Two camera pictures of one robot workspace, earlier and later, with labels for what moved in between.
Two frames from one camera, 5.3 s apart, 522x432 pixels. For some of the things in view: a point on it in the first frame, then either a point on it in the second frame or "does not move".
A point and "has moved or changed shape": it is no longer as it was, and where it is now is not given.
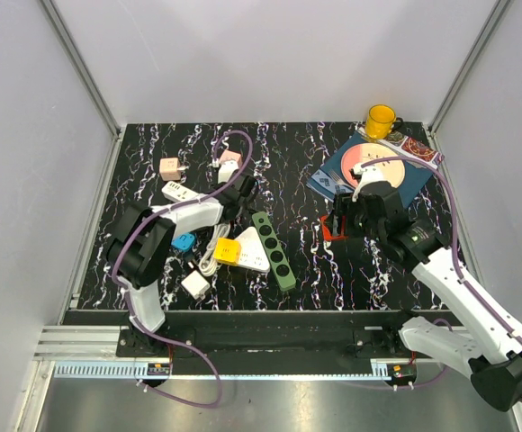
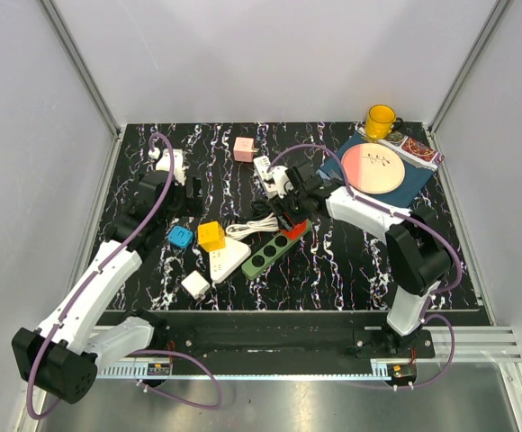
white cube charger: [195, 284] does not move
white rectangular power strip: [176, 192] has moved or changed shape
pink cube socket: [229, 155] to [244, 148]
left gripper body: [239, 204] to [184, 205]
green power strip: [274, 251] has moved or changed shape
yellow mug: [380, 121] does not move
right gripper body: [359, 225] to [292, 206]
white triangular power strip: [251, 252] to [226, 259]
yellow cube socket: [228, 251] has moved or changed shape
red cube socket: [327, 232] to [296, 231]
